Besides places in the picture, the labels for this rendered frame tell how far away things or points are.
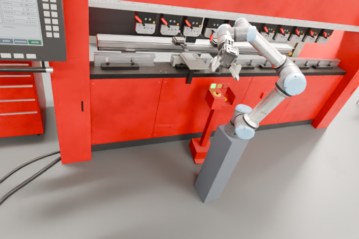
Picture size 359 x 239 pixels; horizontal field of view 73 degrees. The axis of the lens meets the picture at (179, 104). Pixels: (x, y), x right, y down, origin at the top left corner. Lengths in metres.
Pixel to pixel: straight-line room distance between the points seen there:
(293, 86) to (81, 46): 1.31
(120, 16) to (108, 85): 0.75
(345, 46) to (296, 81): 2.31
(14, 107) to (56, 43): 1.26
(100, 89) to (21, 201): 1.04
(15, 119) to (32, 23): 1.41
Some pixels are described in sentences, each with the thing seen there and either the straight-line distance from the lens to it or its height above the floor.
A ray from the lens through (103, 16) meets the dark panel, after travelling 2.48.
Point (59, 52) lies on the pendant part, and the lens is 1.34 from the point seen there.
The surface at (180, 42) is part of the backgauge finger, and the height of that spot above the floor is 1.01.
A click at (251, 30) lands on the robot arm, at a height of 1.56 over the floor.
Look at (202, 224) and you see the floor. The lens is 2.23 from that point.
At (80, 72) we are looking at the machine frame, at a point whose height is 0.95.
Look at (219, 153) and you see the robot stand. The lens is 1.90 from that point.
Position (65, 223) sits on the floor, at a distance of 2.16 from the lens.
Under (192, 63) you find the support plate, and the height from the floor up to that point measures 1.00.
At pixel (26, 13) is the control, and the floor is 1.47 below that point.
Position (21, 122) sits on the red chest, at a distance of 2.59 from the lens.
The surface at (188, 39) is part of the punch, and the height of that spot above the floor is 1.13.
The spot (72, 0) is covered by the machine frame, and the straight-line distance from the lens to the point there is 1.64.
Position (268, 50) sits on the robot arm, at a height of 1.44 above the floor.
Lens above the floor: 1.90
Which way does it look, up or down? 36 degrees down
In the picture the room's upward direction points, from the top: 14 degrees clockwise
